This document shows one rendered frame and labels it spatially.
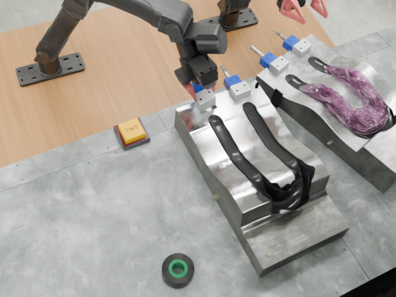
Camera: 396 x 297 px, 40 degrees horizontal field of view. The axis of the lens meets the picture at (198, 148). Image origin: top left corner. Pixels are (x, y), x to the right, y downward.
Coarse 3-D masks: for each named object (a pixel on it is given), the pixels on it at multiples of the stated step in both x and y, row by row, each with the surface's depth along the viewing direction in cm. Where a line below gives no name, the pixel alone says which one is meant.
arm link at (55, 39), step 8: (88, 8) 135; (64, 16) 141; (56, 24) 145; (64, 24) 144; (72, 24) 143; (48, 32) 149; (56, 32) 148; (64, 32) 147; (48, 40) 151; (56, 40) 150; (64, 40) 150; (40, 48) 155; (48, 48) 154; (56, 48) 153; (56, 56) 156
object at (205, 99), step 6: (192, 84) 152; (198, 84) 152; (198, 90) 151; (204, 90) 150; (210, 90) 149; (198, 96) 149; (204, 96) 149; (210, 96) 149; (198, 102) 149; (204, 102) 148; (210, 102) 150; (198, 108) 153; (204, 108) 152
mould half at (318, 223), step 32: (224, 96) 157; (256, 96) 158; (192, 128) 150; (224, 160) 146; (256, 160) 145; (320, 160) 143; (224, 192) 140; (256, 192) 136; (320, 192) 146; (256, 224) 140; (288, 224) 141; (320, 224) 141; (256, 256) 136; (288, 256) 136
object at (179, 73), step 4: (196, 56) 139; (208, 56) 146; (212, 60) 145; (212, 64) 143; (180, 68) 146; (216, 68) 143; (176, 72) 145; (180, 72) 144; (176, 76) 145; (180, 76) 143; (184, 76) 143; (180, 80) 142; (184, 80) 141; (188, 80) 141; (192, 80) 143; (184, 84) 142
